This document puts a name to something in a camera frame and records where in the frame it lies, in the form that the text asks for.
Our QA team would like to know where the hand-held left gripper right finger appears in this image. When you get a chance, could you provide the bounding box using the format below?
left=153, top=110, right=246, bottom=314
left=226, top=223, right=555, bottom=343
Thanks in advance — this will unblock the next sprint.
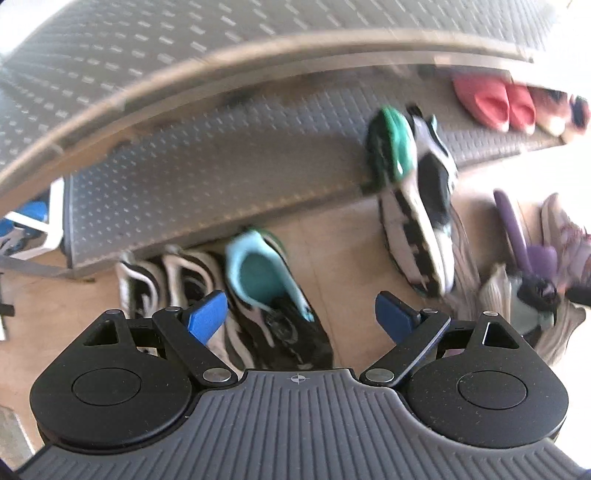
left=358, top=291, right=532, bottom=386

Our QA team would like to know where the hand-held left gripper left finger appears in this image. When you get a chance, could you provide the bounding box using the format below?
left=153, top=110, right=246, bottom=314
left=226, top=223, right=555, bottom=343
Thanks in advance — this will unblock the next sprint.
left=81, top=290, right=238, bottom=387

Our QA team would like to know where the black grey-soled sneaker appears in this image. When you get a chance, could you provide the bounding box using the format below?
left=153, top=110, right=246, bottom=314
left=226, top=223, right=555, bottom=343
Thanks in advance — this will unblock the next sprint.
left=480, top=262, right=588, bottom=366

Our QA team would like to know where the grey mesh sneaker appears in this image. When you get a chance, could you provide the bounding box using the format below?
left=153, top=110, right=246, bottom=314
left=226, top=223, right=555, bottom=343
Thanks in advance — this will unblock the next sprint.
left=540, top=193, right=591, bottom=287
left=443, top=203, right=483, bottom=315

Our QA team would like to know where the black teal-lined sneaker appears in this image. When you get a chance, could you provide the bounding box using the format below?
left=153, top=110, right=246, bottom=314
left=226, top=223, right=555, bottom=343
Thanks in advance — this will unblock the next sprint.
left=225, top=228, right=334, bottom=370
left=366, top=105, right=462, bottom=297

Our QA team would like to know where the purple slipper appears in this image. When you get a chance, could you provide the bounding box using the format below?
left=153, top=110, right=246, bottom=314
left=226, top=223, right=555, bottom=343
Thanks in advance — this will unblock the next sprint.
left=493, top=188, right=560, bottom=284

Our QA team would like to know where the metal shoe rack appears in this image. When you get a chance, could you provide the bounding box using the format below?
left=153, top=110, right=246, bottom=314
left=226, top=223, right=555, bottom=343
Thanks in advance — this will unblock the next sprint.
left=0, top=0, right=591, bottom=282

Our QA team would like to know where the fluffy pink slipper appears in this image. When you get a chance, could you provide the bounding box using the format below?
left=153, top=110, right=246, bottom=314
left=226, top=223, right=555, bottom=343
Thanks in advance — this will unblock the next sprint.
left=529, top=88, right=571, bottom=137
left=566, top=95, right=591, bottom=144

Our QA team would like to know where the white storage cart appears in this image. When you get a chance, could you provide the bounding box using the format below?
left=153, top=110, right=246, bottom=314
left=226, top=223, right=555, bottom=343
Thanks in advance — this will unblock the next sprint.
left=0, top=178, right=65, bottom=259

